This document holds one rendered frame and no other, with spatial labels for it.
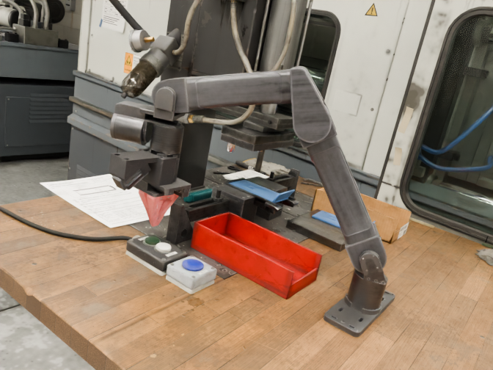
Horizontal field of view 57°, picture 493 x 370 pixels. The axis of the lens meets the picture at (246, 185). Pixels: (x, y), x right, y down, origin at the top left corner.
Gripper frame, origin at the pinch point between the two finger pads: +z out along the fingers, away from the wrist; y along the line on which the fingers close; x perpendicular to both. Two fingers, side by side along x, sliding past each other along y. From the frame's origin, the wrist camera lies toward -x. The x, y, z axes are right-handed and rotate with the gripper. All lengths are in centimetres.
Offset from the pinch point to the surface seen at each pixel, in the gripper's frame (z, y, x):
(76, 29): -2, -539, 327
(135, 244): 4.7, -1.3, -3.1
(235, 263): 5.9, 13.7, 10.3
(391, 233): 5, 28, 59
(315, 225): 5.6, 12.6, 45.0
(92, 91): 9, -168, 101
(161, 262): 4.9, 6.5, -3.2
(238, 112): -19.2, -9.1, 31.7
